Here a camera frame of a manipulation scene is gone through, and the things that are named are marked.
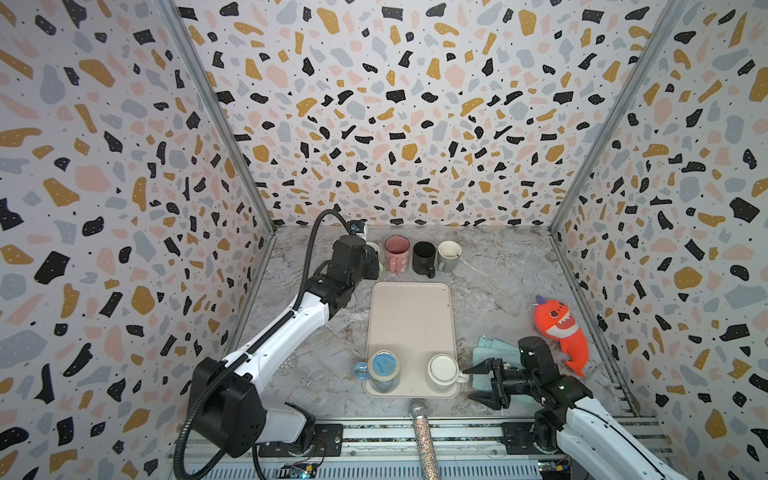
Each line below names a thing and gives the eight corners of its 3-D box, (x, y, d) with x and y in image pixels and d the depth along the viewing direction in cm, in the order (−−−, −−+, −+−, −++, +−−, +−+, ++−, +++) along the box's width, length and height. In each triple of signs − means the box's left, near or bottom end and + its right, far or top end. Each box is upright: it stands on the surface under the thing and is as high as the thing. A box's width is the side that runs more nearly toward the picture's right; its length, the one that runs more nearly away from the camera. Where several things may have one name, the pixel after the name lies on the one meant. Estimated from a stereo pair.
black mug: (412, 279, 107) (413, 264, 100) (412, 257, 113) (413, 241, 107) (434, 279, 107) (436, 264, 100) (432, 257, 114) (434, 241, 107)
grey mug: (437, 280, 108) (441, 262, 100) (435, 259, 115) (438, 240, 107) (459, 280, 108) (464, 262, 100) (455, 259, 115) (460, 240, 107)
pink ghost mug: (384, 283, 107) (383, 263, 98) (385, 255, 116) (384, 234, 107) (409, 284, 107) (410, 263, 98) (409, 255, 116) (410, 234, 107)
